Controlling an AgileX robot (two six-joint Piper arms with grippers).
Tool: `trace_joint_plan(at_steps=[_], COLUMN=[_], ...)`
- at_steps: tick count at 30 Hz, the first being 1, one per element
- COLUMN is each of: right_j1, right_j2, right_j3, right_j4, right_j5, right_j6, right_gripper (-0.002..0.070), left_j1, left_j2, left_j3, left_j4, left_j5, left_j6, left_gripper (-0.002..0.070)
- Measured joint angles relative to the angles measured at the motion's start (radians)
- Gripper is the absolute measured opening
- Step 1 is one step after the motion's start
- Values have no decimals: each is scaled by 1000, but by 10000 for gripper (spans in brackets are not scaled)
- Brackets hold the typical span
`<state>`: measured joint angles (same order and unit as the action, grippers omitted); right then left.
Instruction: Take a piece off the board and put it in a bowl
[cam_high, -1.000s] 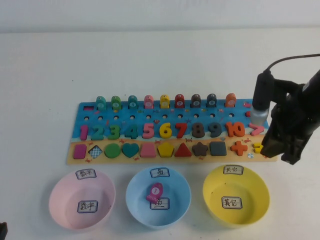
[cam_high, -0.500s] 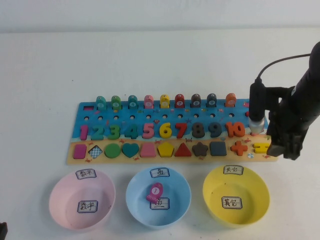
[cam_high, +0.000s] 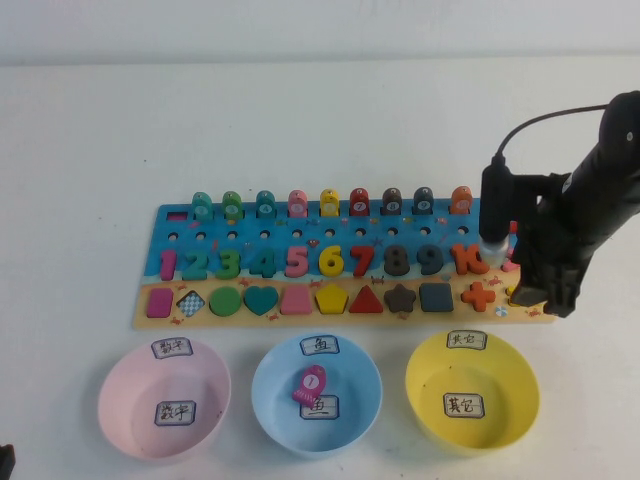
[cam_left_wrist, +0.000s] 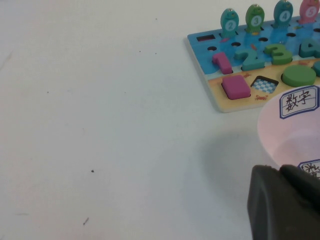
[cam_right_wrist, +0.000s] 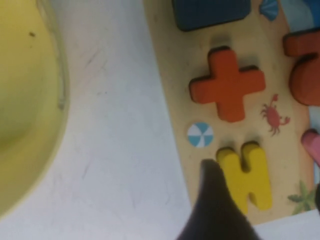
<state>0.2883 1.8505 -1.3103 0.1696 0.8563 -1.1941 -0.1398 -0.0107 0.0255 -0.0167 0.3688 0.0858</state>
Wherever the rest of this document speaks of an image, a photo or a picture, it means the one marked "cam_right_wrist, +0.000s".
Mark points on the orange plus sign piece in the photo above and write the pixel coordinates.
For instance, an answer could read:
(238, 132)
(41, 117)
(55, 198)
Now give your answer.
(228, 82)

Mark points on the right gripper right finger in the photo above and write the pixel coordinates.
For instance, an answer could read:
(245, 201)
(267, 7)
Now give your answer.
(318, 200)

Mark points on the blue wooden puzzle board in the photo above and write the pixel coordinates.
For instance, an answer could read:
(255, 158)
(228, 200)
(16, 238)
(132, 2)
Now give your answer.
(175, 75)

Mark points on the dark blue square piece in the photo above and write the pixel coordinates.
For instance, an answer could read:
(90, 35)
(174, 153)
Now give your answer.
(212, 12)

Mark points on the yellow equals sign piece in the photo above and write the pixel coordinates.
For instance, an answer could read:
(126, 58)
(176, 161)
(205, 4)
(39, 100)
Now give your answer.
(255, 180)

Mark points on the yellow plastic bowl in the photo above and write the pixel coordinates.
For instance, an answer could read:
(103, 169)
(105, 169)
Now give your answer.
(25, 87)

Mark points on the orange number 10 piece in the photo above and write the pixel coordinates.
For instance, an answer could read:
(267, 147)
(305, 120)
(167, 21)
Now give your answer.
(307, 75)

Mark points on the pink greater-than sign piece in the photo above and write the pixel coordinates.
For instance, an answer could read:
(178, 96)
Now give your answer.
(312, 145)

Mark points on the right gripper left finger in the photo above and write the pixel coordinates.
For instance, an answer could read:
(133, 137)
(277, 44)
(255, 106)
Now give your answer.
(215, 205)

